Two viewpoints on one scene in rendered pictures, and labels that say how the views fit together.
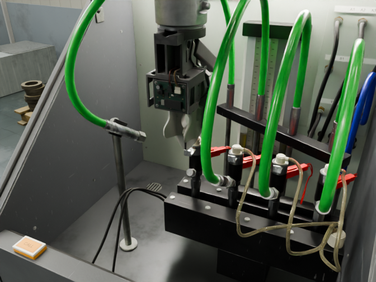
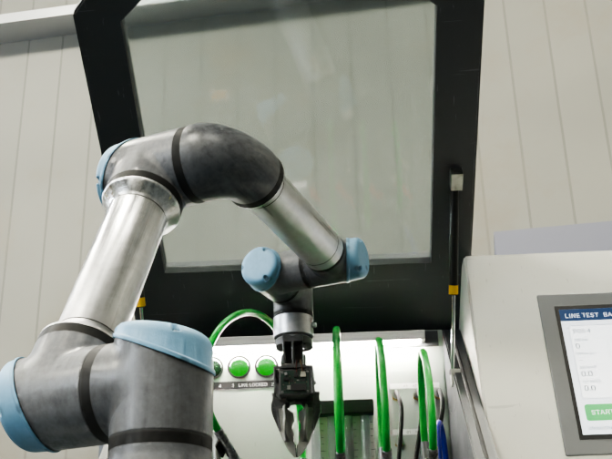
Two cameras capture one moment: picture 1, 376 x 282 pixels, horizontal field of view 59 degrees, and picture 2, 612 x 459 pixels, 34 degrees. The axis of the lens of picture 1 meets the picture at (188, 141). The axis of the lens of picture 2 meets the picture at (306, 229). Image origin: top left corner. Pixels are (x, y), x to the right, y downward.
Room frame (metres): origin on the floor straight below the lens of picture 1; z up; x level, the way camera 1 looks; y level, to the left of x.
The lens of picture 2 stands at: (-1.16, 0.67, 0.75)
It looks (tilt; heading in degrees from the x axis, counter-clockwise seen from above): 24 degrees up; 338
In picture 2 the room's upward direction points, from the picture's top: 1 degrees counter-clockwise
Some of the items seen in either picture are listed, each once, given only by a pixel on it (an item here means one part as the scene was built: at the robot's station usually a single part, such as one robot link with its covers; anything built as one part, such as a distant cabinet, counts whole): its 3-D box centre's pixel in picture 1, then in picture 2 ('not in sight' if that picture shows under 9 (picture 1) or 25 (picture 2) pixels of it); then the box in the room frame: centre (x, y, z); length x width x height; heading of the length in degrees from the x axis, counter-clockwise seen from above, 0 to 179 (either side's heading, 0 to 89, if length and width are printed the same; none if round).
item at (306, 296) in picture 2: not in sight; (291, 290); (0.51, 0.01, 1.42); 0.09 x 0.08 x 0.11; 134
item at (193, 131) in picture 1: (190, 131); (304, 428); (0.50, 0.00, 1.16); 0.06 x 0.03 x 0.09; 155
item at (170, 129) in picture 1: (173, 127); (287, 429); (0.51, 0.02, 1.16); 0.06 x 0.03 x 0.09; 155
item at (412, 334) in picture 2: not in sight; (301, 341); (0.81, -0.13, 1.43); 0.54 x 0.03 x 0.02; 65
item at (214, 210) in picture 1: (248, 237); not in sight; (0.52, -0.13, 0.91); 0.34 x 0.10 x 0.15; 65
